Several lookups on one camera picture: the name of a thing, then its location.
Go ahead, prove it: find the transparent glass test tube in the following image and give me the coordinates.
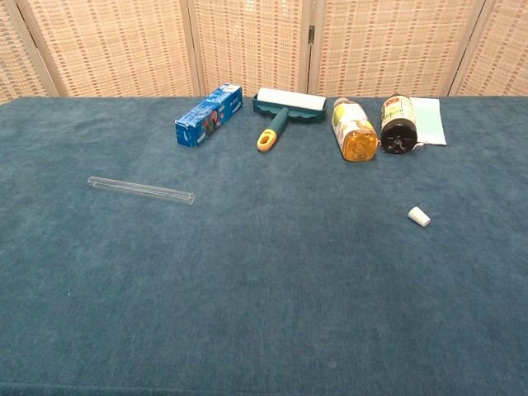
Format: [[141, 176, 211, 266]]
[[87, 176, 196, 206]]

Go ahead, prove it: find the white rubber stopper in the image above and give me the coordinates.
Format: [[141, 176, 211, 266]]
[[408, 206, 432, 228]]

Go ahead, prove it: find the blue table cloth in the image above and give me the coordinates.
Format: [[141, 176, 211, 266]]
[[0, 96, 528, 396]]

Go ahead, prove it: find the blue toothpaste box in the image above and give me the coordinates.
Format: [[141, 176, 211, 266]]
[[174, 83, 243, 147]]

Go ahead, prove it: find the green lint roller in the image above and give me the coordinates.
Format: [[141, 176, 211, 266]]
[[252, 87, 330, 153]]

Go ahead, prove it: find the yellow tea bottle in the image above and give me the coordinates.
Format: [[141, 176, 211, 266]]
[[331, 97, 380, 163]]

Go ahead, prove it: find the dark sauce bottle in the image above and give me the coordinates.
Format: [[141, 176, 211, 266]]
[[379, 94, 420, 155]]

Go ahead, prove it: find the white light-blue flat packet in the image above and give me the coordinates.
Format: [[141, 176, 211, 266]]
[[410, 97, 448, 146]]

